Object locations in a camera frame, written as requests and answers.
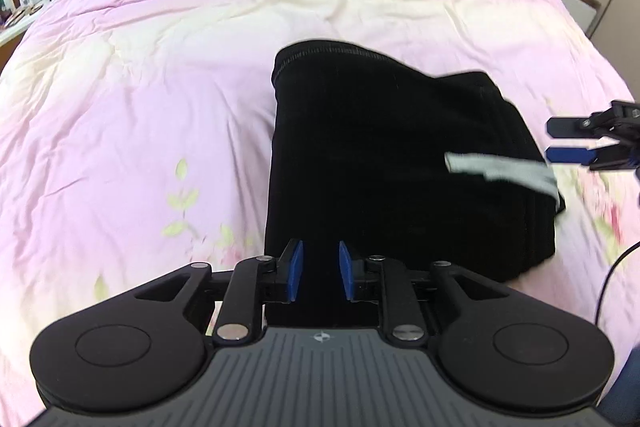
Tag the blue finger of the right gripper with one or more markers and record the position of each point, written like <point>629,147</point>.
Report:
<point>604,158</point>
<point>600,125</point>

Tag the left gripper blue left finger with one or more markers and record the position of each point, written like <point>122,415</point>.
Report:
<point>245,291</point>

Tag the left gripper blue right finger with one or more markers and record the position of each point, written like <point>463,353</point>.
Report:
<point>385,283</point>

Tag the black pants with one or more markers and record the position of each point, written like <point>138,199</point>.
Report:
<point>373,154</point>

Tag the pink floral duvet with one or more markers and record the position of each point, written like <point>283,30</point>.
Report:
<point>135,134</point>

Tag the left wooden nightstand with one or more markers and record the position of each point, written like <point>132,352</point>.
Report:
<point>13,31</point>

